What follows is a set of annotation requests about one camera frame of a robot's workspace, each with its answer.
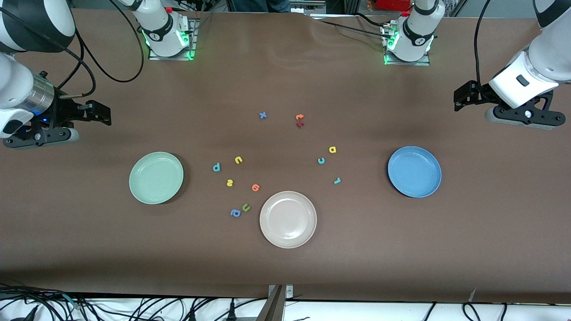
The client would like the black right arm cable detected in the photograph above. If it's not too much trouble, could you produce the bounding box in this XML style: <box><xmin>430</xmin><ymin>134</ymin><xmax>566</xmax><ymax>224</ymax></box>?
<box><xmin>0</xmin><ymin>0</ymin><xmax>145</xmax><ymax>99</ymax></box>

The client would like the blue plate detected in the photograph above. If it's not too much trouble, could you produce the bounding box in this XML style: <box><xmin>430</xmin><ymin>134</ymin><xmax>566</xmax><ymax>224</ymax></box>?
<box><xmin>387</xmin><ymin>146</ymin><xmax>442</xmax><ymax>198</ymax></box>

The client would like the black table cable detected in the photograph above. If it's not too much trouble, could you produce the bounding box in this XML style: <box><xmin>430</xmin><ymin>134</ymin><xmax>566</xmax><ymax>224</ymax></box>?
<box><xmin>352</xmin><ymin>12</ymin><xmax>393</xmax><ymax>28</ymax></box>
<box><xmin>312</xmin><ymin>18</ymin><xmax>389</xmax><ymax>36</ymax></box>

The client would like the green plate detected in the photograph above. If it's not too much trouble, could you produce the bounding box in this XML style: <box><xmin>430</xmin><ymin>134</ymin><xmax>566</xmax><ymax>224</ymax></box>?
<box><xmin>129</xmin><ymin>152</ymin><xmax>184</xmax><ymax>205</ymax></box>

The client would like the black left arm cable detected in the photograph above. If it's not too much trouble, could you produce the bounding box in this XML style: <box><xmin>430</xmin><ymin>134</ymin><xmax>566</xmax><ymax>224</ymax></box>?
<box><xmin>473</xmin><ymin>0</ymin><xmax>497</xmax><ymax>90</ymax></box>

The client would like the person in blue jeans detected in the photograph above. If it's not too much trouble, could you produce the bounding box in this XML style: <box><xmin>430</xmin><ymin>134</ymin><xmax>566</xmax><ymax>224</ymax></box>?
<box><xmin>232</xmin><ymin>0</ymin><xmax>291</xmax><ymax>13</ymax></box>

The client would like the black cable tangle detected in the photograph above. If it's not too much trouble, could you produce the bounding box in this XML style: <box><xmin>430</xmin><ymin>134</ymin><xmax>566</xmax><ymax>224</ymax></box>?
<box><xmin>0</xmin><ymin>282</ymin><xmax>92</xmax><ymax>321</ymax></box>

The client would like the black curled floor cable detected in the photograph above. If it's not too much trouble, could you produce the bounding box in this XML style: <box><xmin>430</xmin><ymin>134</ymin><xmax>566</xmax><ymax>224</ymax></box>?
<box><xmin>462</xmin><ymin>302</ymin><xmax>509</xmax><ymax>321</ymax></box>

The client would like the black looped floor cable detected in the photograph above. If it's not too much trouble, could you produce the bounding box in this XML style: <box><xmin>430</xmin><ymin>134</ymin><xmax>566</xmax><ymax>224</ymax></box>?
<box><xmin>91</xmin><ymin>296</ymin><xmax>223</xmax><ymax>321</ymax></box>

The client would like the red box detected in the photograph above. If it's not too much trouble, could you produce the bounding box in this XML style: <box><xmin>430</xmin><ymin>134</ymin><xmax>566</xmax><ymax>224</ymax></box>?
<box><xmin>375</xmin><ymin>0</ymin><xmax>414</xmax><ymax>12</ymax></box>

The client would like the metal table bracket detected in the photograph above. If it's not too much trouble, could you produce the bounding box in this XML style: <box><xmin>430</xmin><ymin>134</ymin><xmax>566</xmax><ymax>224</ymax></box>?
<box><xmin>257</xmin><ymin>284</ymin><xmax>294</xmax><ymax>321</ymax></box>

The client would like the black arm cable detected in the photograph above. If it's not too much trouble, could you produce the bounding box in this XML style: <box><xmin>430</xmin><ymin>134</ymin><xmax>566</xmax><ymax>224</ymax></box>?
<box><xmin>473</xmin><ymin>0</ymin><xmax>497</xmax><ymax>90</ymax></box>
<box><xmin>0</xmin><ymin>0</ymin><xmax>145</xmax><ymax>99</ymax></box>

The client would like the beige plate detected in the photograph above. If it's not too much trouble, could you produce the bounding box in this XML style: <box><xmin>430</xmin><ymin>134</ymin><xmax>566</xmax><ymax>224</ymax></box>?
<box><xmin>259</xmin><ymin>191</ymin><xmax>318</xmax><ymax>249</ymax></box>

